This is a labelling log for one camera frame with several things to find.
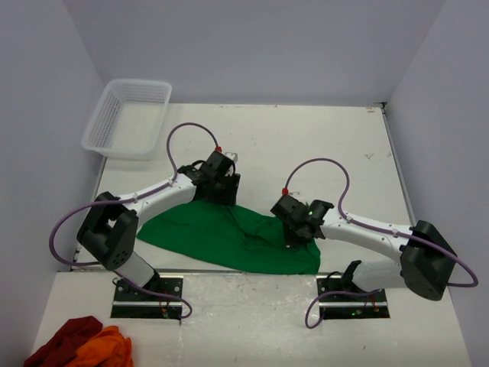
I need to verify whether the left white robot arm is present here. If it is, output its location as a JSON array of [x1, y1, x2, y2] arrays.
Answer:
[[76, 151, 241, 300]]

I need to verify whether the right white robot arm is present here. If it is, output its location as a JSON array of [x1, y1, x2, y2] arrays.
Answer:
[[270, 195, 455, 301]]

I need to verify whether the dark red t shirt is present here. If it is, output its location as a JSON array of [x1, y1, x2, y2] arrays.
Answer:
[[24, 316, 102, 367]]

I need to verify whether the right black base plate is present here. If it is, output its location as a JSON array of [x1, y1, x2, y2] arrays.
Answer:
[[319, 290, 390, 320]]

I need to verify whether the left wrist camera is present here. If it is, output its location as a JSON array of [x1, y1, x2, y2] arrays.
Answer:
[[224, 152, 238, 163]]

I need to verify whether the white plastic basket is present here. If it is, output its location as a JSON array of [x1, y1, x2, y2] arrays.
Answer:
[[81, 79, 172, 161]]

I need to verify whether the orange t shirt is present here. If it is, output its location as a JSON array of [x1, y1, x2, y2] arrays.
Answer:
[[67, 326, 134, 366]]

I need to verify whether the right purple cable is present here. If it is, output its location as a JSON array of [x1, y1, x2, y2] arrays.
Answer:
[[304, 158, 480, 330]]

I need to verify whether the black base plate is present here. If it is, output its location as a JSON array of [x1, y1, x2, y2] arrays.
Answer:
[[319, 290, 390, 320], [110, 276, 183, 320]]

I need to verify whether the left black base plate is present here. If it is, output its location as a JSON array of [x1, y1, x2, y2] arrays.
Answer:
[[110, 276, 183, 320]]

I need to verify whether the green t shirt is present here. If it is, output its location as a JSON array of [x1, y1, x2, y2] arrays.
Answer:
[[137, 200, 321, 275]]

